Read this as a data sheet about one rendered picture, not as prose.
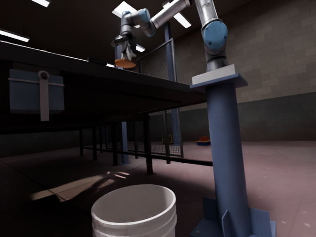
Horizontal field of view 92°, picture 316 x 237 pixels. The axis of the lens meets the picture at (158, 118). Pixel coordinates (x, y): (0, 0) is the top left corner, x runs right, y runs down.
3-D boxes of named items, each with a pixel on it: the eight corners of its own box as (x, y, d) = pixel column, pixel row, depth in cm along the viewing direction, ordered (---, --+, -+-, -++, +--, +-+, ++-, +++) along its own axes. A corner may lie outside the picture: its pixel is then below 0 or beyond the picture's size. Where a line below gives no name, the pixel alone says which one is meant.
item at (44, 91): (66, 120, 51) (64, 67, 53) (8, 121, 42) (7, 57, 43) (59, 122, 60) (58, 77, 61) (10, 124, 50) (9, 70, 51)
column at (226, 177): (276, 223, 92) (259, 82, 98) (273, 272, 63) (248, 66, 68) (213, 206, 116) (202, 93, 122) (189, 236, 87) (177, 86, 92)
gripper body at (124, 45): (137, 52, 102) (137, 35, 103) (125, 48, 96) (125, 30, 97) (131, 57, 108) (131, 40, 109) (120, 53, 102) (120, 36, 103)
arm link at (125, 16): (130, 7, 99) (118, 11, 101) (130, 23, 98) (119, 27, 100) (135, 15, 106) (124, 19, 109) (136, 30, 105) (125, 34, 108)
